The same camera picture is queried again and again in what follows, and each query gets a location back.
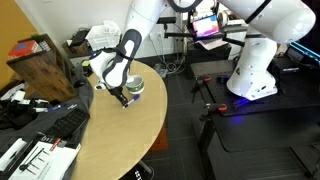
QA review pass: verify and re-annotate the brown wooden crate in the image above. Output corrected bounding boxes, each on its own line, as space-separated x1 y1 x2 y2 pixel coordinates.
61 41 91 56

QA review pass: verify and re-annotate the white printed manual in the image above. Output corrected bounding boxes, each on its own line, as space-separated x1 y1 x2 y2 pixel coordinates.
8 140 82 180

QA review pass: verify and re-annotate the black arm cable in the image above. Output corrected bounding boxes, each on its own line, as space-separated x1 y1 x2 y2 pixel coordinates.
244 0 272 24

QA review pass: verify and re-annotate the black computer mouse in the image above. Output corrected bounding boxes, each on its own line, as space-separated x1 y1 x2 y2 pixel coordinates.
73 79 87 89

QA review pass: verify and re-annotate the black box yellow label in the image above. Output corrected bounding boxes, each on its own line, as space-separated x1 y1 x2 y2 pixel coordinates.
80 59 94 77

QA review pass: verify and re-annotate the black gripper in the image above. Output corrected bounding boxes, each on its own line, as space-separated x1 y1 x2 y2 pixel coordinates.
107 86 130 109

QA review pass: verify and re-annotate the red book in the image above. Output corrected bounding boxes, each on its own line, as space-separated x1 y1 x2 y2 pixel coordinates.
7 39 44 60

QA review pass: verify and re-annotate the grey cloth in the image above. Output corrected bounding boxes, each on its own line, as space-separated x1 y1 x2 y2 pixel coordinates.
0 63 95 180

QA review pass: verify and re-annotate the white flat box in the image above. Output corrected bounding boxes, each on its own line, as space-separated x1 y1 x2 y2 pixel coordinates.
0 138 28 173

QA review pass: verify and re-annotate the black table base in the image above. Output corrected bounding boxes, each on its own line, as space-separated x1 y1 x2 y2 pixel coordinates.
133 159 156 180

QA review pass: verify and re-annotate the black keyboard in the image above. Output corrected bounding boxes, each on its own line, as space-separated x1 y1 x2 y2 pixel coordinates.
43 108 91 140

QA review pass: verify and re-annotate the black gadget heap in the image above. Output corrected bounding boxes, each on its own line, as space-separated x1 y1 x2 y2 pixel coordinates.
0 98 38 131

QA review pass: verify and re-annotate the blue pen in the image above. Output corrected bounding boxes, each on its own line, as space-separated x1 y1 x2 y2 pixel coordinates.
46 103 67 112

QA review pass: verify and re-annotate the black camera on stand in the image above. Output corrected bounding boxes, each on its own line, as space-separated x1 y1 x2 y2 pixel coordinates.
156 16 178 25

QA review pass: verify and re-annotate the tangled cable bundle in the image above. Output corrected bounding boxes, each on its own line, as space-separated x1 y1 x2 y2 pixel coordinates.
149 33 187 78

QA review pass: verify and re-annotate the open laptop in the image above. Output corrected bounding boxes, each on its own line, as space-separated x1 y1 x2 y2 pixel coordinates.
191 13 229 51

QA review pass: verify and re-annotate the orange board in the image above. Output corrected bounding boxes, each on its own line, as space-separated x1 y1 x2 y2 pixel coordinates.
148 124 169 153

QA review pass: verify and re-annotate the black printed card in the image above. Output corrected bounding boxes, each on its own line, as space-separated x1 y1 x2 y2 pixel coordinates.
34 133 68 149

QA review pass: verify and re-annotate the black device blue light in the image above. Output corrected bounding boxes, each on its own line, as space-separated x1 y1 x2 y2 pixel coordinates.
286 41 320 68

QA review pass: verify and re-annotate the dark wooden shelf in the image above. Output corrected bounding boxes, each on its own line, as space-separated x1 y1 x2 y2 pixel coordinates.
6 33 79 103

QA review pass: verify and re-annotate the green white bowl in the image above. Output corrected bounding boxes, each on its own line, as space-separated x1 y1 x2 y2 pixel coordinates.
125 75 146 96

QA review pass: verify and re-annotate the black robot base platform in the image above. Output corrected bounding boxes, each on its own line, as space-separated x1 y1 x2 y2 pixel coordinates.
191 59 320 118

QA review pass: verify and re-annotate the blue capped marker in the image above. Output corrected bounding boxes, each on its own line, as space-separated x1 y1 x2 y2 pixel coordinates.
122 94 141 109

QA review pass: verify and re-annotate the white marker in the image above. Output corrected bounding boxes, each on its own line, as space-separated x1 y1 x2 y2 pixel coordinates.
32 98 51 106

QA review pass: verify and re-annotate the white grid cube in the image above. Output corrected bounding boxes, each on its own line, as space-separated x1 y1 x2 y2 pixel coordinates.
38 40 52 53

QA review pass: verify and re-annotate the white plastic basket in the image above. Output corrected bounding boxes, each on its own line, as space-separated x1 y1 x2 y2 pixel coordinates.
84 20 122 52

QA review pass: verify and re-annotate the black box device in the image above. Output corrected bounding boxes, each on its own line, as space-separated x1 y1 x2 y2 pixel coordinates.
69 29 90 47

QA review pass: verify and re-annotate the black controller box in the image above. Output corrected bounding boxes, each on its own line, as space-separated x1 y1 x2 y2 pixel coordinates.
273 56 301 75

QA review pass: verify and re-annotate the orange handled clamp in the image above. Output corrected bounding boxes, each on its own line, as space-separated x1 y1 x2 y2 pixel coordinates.
203 103 228 113
196 77 213 84

